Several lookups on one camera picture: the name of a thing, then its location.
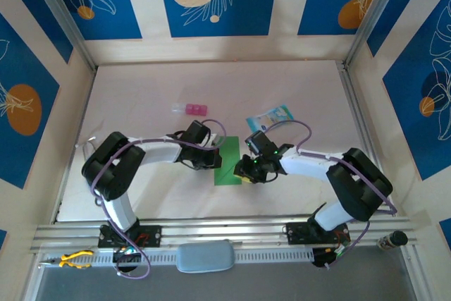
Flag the green paper sheet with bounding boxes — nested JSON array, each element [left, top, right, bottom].
[[214, 135, 244, 187]]

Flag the pink and clear pill organizer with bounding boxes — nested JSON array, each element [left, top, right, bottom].
[[171, 102, 209, 118]]

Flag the light blue toothbrush packet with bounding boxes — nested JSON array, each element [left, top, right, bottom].
[[245, 104, 295, 133]]

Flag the grey blue zip pouch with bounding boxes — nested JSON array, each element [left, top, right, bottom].
[[175, 240, 236, 274]]

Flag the small green circuit board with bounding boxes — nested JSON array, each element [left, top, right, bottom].
[[330, 244, 353, 258], [112, 247, 141, 264]]

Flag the dark capped small bottle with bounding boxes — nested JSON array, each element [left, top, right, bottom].
[[377, 230, 409, 251]]

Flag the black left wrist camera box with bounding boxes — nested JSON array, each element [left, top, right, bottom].
[[183, 120, 211, 147]]

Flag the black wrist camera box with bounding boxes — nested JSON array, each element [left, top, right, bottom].
[[183, 120, 211, 147], [245, 130, 278, 156]]

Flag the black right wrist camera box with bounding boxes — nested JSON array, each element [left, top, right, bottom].
[[245, 130, 278, 156]]

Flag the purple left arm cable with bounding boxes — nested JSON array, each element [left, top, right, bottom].
[[90, 119, 227, 280]]

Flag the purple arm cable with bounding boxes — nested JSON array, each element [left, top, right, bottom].
[[262, 119, 397, 270], [90, 119, 227, 280]]

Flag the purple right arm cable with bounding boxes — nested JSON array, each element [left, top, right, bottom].
[[262, 119, 397, 270]]

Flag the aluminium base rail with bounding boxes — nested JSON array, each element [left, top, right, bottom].
[[30, 214, 419, 254]]

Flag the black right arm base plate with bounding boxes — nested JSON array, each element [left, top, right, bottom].
[[285, 221, 350, 245]]

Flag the white slotted cable duct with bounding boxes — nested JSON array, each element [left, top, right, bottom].
[[42, 247, 314, 269]]

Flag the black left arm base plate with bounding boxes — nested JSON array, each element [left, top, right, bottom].
[[97, 223, 163, 249]]

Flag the white wall hook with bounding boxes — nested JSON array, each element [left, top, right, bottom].
[[75, 136, 98, 150]]

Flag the aluminium side rail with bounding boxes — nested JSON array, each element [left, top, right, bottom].
[[336, 61, 395, 216]]

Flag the yellow handled pliers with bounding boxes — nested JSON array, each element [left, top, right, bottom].
[[39, 250, 95, 269]]

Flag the aluminium frame post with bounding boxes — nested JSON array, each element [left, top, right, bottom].
[[26, 0, 98, 73], [343, 0, 412, 69]]

